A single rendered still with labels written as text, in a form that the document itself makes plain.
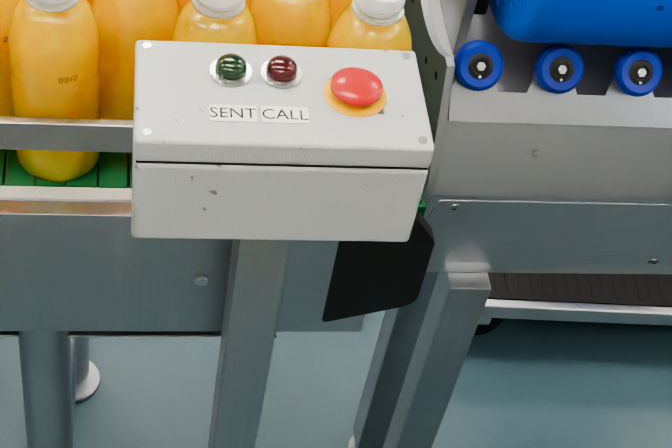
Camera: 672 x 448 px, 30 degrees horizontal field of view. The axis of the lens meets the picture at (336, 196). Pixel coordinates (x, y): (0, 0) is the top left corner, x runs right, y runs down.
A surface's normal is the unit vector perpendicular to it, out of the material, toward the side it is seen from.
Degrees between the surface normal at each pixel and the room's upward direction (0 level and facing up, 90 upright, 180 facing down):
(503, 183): 70
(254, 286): 90
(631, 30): 115
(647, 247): 110
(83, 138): 90
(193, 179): 90
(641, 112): 52
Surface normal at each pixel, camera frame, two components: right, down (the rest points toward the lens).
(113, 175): 0.14, -0.66
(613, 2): 0.07, 0.84
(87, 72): 0.78, 0.53
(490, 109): 0.16, 0.18
